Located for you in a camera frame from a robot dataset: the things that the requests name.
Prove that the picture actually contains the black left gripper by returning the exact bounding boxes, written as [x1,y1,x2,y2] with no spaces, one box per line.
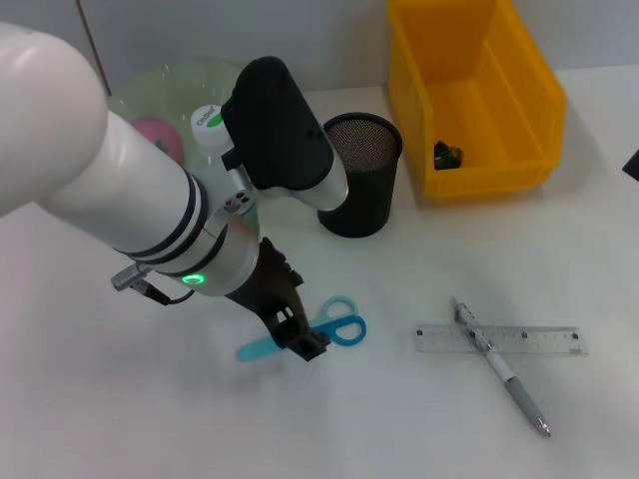
[224,237,329,362]

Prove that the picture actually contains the blue teal scissors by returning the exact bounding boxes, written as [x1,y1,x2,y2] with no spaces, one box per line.
[237,294,368,363]

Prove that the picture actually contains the green plastic wrapper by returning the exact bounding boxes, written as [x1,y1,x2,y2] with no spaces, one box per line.
[432,140,466,172]

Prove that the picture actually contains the clear plastic ruler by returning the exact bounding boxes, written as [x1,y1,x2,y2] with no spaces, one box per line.
[415,322,589,356]

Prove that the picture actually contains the clear green-label water bottle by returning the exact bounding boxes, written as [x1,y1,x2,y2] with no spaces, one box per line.
[190,103,262,241]

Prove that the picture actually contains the pink toy peach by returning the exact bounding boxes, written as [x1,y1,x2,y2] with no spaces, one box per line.
[130,116,187,164]

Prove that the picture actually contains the black mesh pen holder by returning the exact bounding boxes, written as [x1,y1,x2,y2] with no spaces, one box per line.
[315,113,404,240]

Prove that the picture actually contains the white grey pen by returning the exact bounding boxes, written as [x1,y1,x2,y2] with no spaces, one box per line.
[451,294,553,439]

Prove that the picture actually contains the translucent green fruit plate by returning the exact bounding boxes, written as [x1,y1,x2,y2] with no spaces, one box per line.
[106,58,261,236]

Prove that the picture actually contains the yellow plastic bin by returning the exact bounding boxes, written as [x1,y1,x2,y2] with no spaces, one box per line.
[386,0,568,203]

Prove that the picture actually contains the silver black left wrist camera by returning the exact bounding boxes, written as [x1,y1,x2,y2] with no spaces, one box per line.
[220,56,349,214]

